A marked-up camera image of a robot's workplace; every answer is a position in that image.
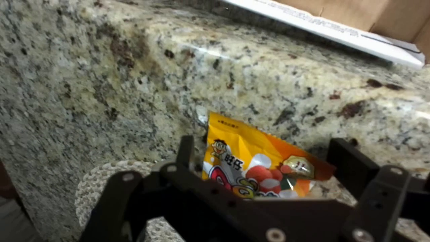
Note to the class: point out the shallow cardboard box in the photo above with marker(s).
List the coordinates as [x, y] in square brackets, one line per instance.
[392, 30]

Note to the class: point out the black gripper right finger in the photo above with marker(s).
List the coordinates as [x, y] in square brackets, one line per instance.
[383, 195]

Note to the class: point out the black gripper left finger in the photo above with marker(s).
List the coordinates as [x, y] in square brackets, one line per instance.
[199, 211]

